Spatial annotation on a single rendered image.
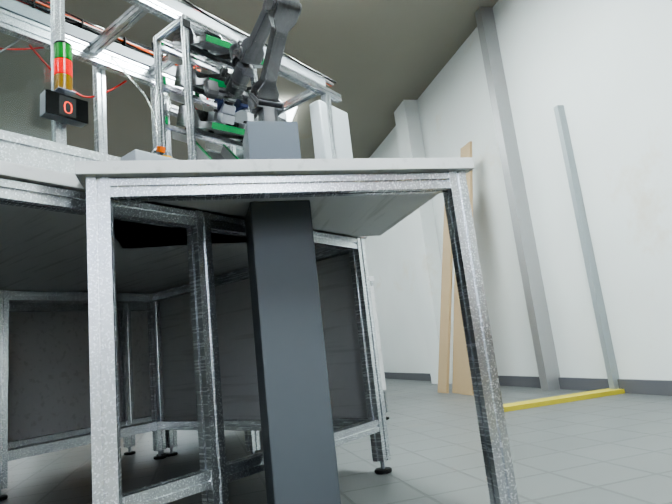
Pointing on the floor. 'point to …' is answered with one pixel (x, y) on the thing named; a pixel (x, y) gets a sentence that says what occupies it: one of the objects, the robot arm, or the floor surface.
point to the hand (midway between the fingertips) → (227, 104)
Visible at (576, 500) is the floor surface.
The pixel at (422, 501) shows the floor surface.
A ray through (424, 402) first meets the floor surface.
